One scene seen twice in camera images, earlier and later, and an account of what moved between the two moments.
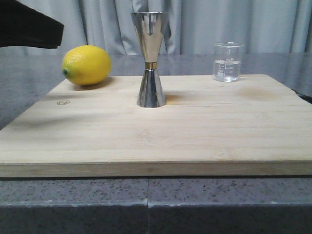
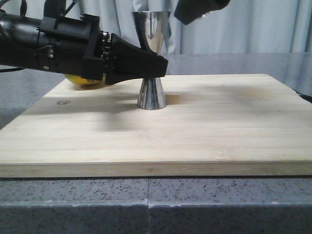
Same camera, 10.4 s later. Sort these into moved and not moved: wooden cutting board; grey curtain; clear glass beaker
Moved: clear glass beaker
Not moved: grey curtain; wooden cutting board
